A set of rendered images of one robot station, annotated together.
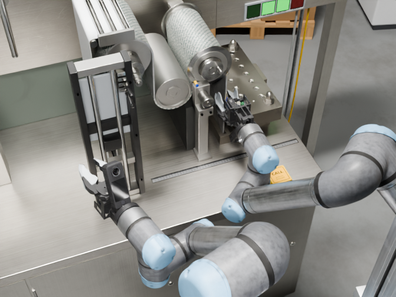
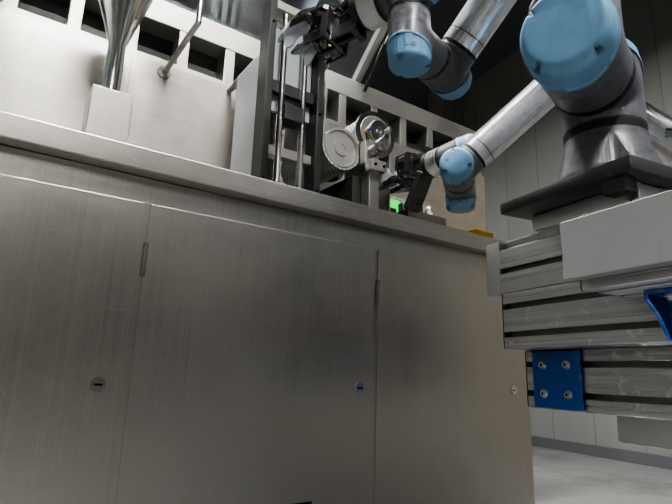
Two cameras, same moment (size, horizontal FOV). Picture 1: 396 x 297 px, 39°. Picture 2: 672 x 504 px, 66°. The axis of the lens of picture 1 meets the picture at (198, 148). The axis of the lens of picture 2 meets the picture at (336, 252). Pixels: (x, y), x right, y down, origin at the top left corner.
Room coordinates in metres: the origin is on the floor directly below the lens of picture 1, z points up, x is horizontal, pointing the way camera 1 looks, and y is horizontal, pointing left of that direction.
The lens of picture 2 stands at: (0.01, 0.41, 0.55)
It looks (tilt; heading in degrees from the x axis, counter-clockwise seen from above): 13 degrees up; 346
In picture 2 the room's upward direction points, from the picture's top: 2 degrees clockwise
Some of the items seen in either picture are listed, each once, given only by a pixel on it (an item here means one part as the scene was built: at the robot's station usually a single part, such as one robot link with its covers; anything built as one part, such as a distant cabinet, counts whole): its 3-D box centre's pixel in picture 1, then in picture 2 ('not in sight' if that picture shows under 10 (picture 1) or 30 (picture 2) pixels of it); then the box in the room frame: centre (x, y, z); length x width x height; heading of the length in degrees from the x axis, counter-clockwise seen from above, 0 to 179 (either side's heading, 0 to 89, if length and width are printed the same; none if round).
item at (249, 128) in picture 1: (249, 135); (437, 162); (1.22, -0.16, 1.11); 0.08 x 0.05 x 0.08; 110
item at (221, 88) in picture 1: (213, 73); (365, 192); (1.52, -0.05, 1.11); 0.23 x 0.01 x 0.18; 20
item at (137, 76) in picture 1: (137, 78); not in sight; (1.22, 0.17, 1.33); 0.06 x 0.03 x 0.03; 20
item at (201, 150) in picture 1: (203, 123); (372, 191); (1.34, -0.02, 1.05); 0.06 x 0.05 x 0.31; 20
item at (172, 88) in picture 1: (161, 69); (318, 161); (1.46, 0.12, 1.17); 0.26 x 0.12 x 0.12; 20
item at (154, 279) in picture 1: (159, 262); (414, 44); (0.77, 0.10, 1.12); 0.11 x 0.08 x 0.11; 127
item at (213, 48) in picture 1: (209, 66); (375, 134); (1.38, -0.04, 1.25); 0.15 x 0.01 x 0.15; 110
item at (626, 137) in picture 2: not in sight; (606, 163); (0.63, -0.16, 0.87); 0.15 x 0.15 x 0.10
